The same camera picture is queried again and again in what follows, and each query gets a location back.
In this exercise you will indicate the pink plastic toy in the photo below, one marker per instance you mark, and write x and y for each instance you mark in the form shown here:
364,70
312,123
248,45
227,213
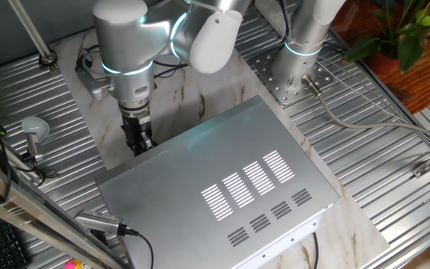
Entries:
69,264

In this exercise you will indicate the silver pole with black base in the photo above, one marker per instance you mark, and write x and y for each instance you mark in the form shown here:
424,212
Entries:
33,33

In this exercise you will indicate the potted green plant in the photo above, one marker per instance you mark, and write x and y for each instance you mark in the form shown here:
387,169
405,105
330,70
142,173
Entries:
409,48

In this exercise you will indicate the marble pattern table mat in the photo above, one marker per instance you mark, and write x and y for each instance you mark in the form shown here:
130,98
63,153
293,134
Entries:
185,97

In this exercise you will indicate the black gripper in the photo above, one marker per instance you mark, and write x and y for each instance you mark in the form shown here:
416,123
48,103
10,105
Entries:
134,125

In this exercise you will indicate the silver finned camera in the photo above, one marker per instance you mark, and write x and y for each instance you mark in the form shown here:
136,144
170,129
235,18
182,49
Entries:
95,221

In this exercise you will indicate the aluminium frame beam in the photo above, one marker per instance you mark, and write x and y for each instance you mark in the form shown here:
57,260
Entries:
21,209

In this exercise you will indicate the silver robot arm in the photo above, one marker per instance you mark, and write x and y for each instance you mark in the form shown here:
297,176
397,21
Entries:
125,41

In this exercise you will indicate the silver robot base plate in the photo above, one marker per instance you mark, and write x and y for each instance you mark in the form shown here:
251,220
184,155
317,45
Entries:
265,74

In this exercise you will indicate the silver microwave housing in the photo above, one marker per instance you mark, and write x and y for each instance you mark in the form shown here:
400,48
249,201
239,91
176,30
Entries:
185,179

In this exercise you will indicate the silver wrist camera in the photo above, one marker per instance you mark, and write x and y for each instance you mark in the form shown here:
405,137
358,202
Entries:
95,87

